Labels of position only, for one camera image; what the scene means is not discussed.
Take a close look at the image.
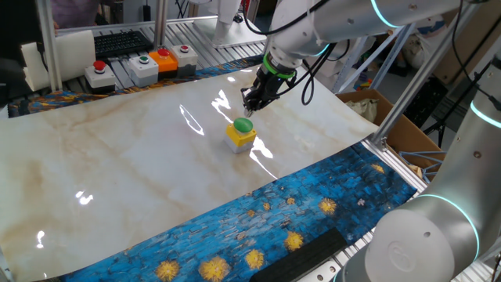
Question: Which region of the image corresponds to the red button on orange box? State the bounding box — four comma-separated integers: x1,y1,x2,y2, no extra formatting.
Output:
148,48,179,81

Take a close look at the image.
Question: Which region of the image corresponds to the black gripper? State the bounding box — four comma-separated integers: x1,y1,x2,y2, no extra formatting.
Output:
240,66,295,119

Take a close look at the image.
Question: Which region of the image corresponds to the crumpled beige cloth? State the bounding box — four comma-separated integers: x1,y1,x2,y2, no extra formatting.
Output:
344,97,380,124

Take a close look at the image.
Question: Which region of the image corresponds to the white pedestal on metal plate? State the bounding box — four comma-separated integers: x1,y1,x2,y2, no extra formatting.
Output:
193,0,269,50

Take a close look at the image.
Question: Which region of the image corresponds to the brown cardboard box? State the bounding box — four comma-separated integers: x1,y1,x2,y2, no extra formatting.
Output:
335,89,446,182

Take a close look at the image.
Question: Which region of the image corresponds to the light blue cable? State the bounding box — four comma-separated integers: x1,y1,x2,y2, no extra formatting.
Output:
398,150,447,183

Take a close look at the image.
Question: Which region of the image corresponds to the blue starry painted cloth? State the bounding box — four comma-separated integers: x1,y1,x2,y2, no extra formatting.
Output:
7,54,418,282

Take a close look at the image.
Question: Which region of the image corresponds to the green button on white box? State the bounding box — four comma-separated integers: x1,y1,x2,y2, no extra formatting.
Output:
128,54,160,89

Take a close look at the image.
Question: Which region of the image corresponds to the aluminium frame post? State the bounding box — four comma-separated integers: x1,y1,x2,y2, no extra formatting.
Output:
369,0,483,149
153,0,170,50
35,0,63,92

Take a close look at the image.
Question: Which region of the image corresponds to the red button on white box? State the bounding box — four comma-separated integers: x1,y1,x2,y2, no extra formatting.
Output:
84,60,117,95

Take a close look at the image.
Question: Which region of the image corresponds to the black computer keyboard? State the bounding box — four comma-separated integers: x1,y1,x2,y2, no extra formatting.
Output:
93,30,154,60

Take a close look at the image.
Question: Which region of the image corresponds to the green button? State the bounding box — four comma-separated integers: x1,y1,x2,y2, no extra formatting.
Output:
224,117,258,154
128,54,160,89

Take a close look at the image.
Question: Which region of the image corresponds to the glossy marble pattern sheet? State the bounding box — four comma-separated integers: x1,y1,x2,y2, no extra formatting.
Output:
0,64,379,282

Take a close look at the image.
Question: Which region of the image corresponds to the person in purple shirt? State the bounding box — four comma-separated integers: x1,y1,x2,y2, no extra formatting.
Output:
50,0,103,31

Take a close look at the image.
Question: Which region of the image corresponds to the white shelf frame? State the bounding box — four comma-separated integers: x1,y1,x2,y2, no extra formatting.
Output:
331,23,418,94

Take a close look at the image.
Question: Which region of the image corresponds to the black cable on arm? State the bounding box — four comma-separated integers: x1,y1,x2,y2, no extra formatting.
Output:
241,0,351,107

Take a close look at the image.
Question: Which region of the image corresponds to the small red button white box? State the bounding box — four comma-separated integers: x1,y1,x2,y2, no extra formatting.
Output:
171,44,200,78

